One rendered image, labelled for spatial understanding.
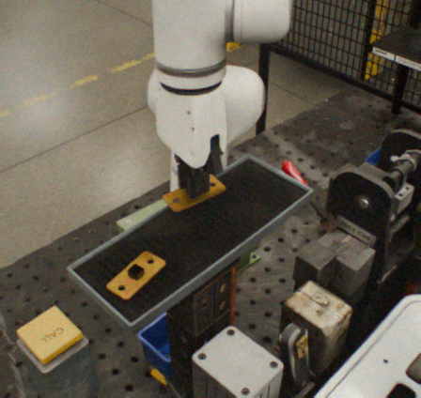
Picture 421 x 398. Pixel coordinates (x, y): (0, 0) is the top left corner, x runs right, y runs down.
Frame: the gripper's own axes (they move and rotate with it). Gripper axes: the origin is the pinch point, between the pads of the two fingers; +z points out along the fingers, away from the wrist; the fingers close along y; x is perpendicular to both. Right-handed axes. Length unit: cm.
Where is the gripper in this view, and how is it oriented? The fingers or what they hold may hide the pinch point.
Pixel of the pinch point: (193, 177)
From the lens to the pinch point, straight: 76.8
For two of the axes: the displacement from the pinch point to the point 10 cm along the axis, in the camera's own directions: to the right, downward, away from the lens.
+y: 5.7, 5.1, -6.4
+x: 8.2, -3.6, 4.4
